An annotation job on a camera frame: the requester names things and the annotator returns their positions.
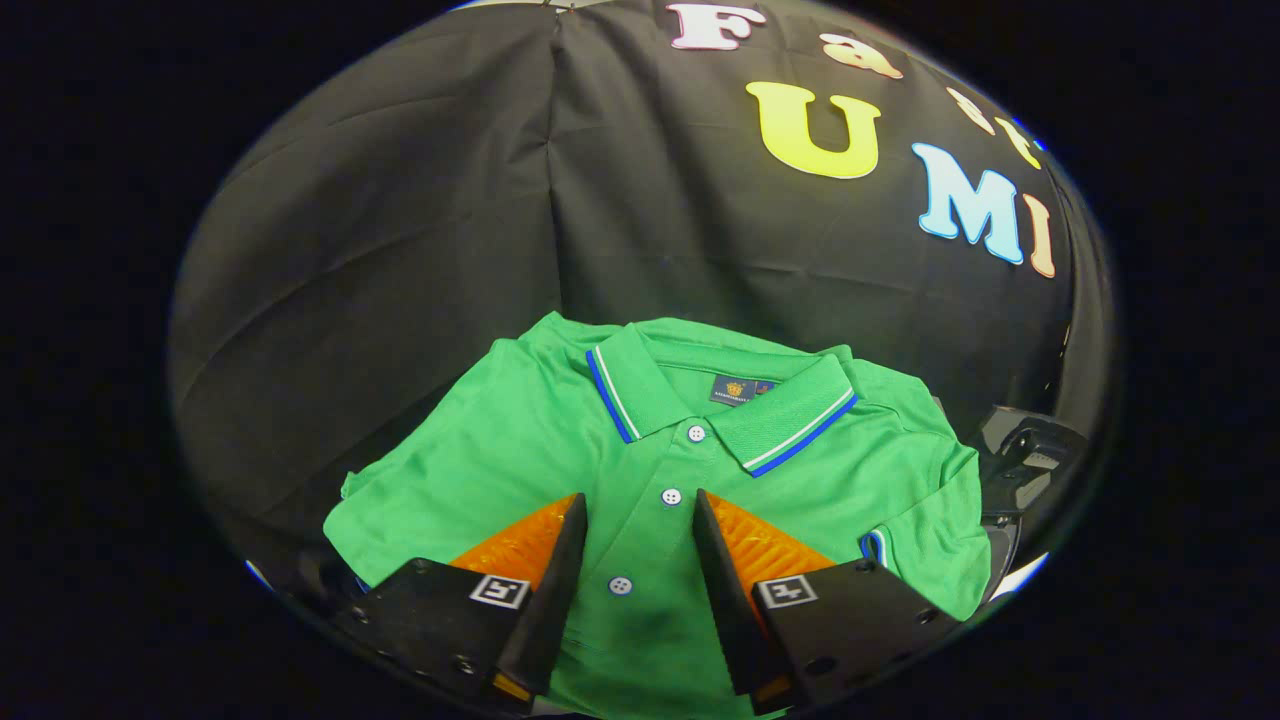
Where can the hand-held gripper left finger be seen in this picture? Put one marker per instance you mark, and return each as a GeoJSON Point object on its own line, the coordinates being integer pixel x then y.
{"type": "Point", "coordinates": [550, 600]}

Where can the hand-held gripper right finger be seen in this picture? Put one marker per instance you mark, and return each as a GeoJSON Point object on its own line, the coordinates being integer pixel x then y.
{"type": "Point", "coordinates": [725, 600]}

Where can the green polo shirt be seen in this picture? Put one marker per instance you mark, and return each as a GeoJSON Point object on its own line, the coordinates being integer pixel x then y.
{"type": "Point", "coordinates": [560, 440]}

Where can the dark grey washing machine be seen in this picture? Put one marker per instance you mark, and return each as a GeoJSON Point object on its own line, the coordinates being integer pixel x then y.
{"type": "Point", "coordinates": [1030, 450]}

